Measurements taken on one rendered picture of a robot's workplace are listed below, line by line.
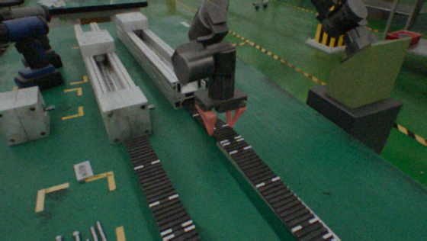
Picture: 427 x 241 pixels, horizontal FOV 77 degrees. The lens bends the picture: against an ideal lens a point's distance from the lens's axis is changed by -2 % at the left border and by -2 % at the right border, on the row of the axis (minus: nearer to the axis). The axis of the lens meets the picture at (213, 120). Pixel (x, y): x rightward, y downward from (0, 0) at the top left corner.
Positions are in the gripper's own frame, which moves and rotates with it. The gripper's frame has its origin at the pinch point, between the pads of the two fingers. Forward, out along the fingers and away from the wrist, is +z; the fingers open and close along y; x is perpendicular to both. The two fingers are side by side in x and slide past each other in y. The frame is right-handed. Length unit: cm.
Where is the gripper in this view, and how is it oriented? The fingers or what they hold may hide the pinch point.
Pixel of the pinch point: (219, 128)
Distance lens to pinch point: 64.6
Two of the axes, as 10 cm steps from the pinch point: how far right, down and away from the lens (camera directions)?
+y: -8.8, 2.5, -4.0
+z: -0.1, 8.4, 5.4
